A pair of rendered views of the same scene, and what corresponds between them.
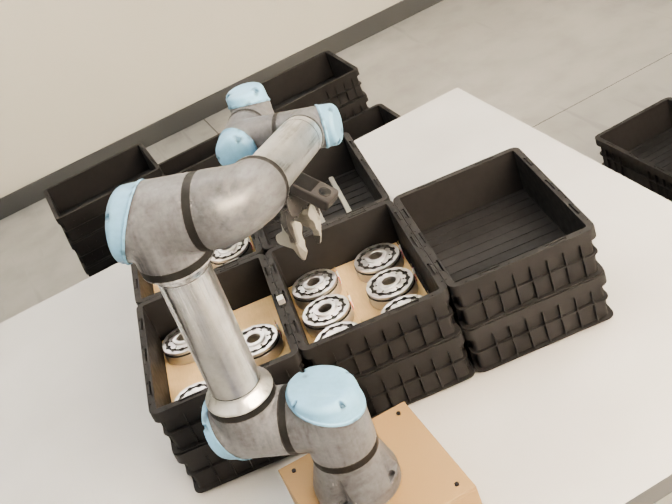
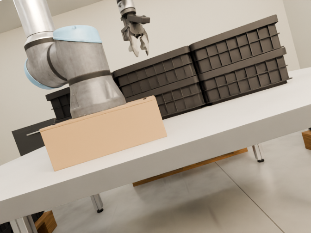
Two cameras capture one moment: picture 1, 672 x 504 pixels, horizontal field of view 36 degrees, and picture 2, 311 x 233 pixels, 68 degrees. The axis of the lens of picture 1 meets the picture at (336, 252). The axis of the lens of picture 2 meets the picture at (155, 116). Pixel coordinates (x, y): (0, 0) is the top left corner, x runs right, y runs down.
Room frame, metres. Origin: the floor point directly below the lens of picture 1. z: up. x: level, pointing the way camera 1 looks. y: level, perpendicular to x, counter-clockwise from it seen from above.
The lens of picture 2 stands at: (0.73, -0.17, 0.79)
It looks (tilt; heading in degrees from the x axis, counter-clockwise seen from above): 5 degrees down; 13
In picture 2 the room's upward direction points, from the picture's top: 18 degrees counter-clockwise
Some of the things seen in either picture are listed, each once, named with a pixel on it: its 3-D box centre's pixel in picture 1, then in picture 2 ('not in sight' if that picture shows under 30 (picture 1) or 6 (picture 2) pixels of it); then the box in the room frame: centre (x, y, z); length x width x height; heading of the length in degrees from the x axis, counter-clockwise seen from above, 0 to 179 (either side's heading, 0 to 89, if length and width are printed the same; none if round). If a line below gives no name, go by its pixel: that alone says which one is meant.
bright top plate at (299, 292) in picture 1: (314, 284); not in sight; (1.86, 0.07, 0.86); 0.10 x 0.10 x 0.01
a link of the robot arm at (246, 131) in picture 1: (250, 139); not in sight; (1.70, 0.07, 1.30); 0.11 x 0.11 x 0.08; 69
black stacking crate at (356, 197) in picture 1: (317, 208); not in sight; (2.16, 0.00, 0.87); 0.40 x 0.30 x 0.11; 2
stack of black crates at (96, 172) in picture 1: (126, 230); not in sight; (3.45, 0.69, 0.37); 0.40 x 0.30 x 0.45; 103
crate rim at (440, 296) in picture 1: (351, 273); (157, 66); (1.76, -0.01, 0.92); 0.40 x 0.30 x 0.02; 2
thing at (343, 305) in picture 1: (326, 310); not in sight; (1.75, 0.06, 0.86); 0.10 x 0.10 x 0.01
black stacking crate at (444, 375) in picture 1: (374, 332); (168, 100); (1.76, -0.01, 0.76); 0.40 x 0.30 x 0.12; 2
